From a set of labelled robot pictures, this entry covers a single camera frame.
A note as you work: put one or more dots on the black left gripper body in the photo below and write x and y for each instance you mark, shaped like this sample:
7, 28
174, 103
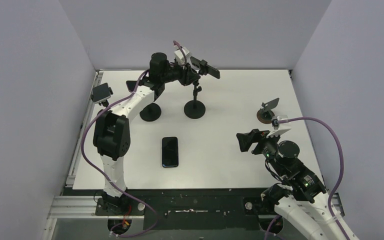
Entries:
178, 72

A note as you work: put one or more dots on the black smartphone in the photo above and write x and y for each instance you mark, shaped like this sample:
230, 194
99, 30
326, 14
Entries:
169, 152
204, 68

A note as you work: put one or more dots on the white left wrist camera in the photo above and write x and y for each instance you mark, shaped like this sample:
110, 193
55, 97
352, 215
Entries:
182, 55

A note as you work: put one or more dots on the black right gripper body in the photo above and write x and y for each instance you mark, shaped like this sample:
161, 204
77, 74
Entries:
256, 142

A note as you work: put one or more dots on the aluminium table frame rail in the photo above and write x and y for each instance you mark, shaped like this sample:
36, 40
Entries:
71, 175

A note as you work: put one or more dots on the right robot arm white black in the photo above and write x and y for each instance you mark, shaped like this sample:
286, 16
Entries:
299, 196

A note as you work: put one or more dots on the black round-base stand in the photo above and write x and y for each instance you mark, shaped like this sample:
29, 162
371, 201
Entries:
151, 113
195, 109
104, 104

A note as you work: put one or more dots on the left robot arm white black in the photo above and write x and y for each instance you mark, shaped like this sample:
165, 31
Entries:
112, 136

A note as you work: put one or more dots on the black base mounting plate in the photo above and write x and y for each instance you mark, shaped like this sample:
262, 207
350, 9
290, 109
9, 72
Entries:
190, 209

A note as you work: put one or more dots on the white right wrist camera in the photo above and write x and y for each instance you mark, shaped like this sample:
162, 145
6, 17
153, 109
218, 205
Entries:
280, 124

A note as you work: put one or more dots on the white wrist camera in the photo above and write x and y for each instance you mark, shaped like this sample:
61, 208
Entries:
182, 55
280, 124

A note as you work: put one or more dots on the grey smartphone on left stand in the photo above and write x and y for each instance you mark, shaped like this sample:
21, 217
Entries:
101, 93

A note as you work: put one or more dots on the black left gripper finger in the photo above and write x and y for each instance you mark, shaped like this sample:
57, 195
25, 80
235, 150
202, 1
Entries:
192, 71
188, 80

